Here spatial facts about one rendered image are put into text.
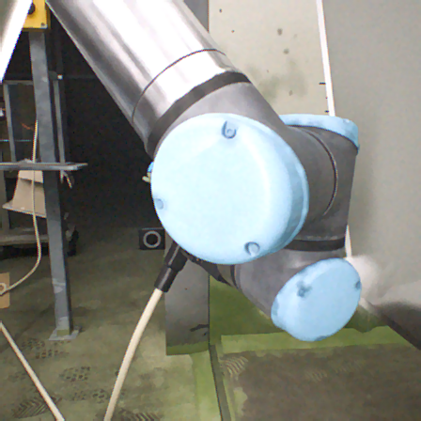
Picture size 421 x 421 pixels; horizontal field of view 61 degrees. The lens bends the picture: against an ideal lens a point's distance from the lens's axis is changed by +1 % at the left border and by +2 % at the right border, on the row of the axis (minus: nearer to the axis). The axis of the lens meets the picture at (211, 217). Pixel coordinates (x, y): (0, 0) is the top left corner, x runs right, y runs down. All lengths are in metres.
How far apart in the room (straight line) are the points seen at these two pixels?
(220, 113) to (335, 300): 0.22
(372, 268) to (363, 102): 0.39
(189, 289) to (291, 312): 1.13
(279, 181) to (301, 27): 1.31
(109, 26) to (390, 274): 0.82
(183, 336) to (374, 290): 0.87
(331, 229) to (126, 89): 0.22
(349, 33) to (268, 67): 0.51
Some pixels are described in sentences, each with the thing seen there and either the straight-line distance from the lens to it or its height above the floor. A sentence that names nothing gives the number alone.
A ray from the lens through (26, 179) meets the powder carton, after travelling 2.92.
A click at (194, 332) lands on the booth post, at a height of 0.10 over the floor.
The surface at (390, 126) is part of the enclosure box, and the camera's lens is 1.00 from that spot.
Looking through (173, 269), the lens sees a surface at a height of 0.64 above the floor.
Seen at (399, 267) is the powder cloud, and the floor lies 0.57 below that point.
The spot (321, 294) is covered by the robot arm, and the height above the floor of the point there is 0.72.
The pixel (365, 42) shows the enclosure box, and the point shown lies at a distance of 0.98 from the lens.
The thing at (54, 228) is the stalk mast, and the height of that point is 0.51.
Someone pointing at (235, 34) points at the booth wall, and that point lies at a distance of 1.42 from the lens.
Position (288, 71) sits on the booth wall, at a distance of 1.44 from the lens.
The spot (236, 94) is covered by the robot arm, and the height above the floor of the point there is 0.89.
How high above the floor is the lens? 0.86
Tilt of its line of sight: 11 degrees down
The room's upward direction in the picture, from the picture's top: straight up
